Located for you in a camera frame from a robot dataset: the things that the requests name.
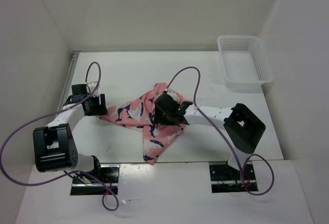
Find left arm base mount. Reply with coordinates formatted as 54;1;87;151
70;164;120;196

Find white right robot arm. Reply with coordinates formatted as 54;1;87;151
154;92;266;179

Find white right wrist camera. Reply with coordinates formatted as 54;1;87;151
166;88;184;104

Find pink shark print shorts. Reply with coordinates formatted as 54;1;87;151
100;83;186;165

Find white plastic basket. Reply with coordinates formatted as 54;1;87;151
217;35;275;89

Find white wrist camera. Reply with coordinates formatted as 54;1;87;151
86;81;99;97
166;88;184;104

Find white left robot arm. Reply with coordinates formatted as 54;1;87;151
33;82;107;183

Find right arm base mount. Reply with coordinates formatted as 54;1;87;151
209;162;258;193

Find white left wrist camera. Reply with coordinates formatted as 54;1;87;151
86;81;99;97

